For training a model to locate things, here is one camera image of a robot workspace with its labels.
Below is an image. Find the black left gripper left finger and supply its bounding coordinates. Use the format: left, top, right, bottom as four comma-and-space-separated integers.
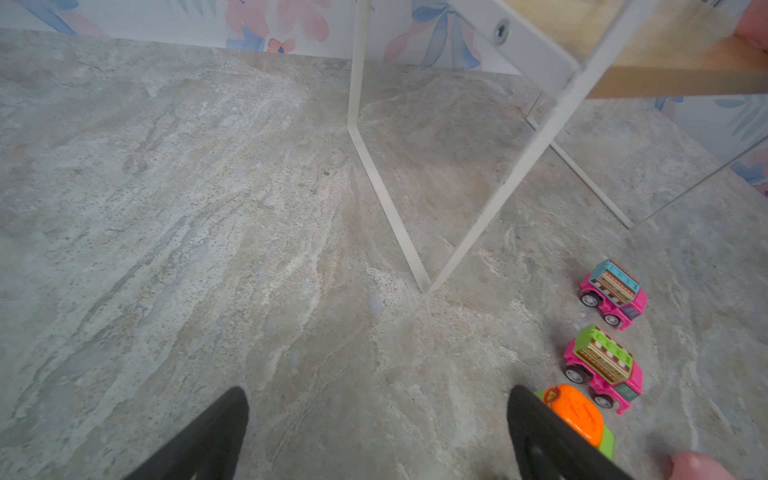
127, 386, 249, 479

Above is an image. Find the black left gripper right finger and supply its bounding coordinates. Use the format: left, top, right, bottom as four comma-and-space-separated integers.
506, 385, 631, 480

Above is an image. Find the pink toy pig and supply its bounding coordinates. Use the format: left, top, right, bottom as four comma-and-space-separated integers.
668, 452, 735, 480
734, 0, 768, 51

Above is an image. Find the pink toy truck blue top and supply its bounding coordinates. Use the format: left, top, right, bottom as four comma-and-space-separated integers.
580, 259, 648, 331

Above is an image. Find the white-framed wooden two-tier shelf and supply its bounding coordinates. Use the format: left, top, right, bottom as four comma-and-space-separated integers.
346, 0, 768, 295

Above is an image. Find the orange green toy truck right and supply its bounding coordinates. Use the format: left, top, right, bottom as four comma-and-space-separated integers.
534, 384, 615, 460

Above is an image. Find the pink toy truck green top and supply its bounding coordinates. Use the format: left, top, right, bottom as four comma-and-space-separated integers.
563, 324, 644, 415

